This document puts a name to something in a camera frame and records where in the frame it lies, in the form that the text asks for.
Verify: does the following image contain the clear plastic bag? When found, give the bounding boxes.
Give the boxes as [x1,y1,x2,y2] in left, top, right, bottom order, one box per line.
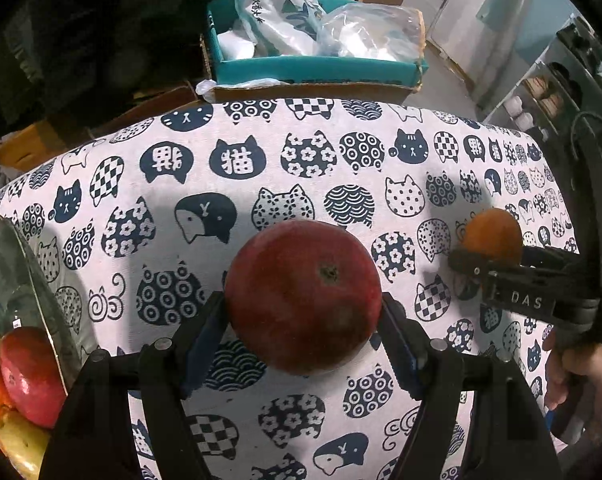
[316,2,424,63]

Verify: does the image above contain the white printed plastic bag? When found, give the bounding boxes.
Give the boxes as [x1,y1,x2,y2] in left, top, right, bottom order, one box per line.
[233,0,327,56]

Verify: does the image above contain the cat print tablecloth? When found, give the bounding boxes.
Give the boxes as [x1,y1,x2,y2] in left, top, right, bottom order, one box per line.
[0,99,582,480]

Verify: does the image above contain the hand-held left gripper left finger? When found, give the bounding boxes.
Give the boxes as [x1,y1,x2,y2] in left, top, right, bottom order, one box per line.
[38,290,229,480]

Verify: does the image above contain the bright red apple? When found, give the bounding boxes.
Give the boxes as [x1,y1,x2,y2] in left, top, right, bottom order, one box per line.
[0,326,68,429]

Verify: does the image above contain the teal cardboard box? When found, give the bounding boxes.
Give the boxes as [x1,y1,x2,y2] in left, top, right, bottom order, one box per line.
[205,0,429,92]

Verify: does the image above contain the brown cardboard box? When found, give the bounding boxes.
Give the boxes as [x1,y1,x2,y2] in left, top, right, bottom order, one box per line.
[196,79,422,106]

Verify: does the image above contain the dark hanging clothes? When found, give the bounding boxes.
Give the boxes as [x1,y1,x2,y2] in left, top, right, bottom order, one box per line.
[0,0,242,126]

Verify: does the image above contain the glass bowl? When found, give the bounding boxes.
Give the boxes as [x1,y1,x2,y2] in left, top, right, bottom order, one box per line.
[0,212,84,480]

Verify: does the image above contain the yellow apple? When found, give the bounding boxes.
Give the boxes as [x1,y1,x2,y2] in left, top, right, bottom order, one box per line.
[0,407,52,480]

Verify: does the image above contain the flat cardboard box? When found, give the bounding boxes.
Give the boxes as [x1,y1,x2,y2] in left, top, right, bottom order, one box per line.
[0,80,202,171]

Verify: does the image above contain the person's right hand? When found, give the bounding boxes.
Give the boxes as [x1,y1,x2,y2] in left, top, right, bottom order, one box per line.
[542,332,602,433]

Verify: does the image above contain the dark red apple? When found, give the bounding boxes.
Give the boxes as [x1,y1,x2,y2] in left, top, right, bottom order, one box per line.
[223,220,384,376]

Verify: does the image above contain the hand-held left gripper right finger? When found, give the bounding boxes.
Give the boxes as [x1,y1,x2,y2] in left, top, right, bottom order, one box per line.
[378,292,564,480]

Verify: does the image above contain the metal shelf rack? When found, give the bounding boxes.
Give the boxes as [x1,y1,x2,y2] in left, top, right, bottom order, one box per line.
[481,15,602,141]

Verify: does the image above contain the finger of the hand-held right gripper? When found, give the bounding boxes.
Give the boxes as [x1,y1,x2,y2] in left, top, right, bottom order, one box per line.
[447,246,499,291]

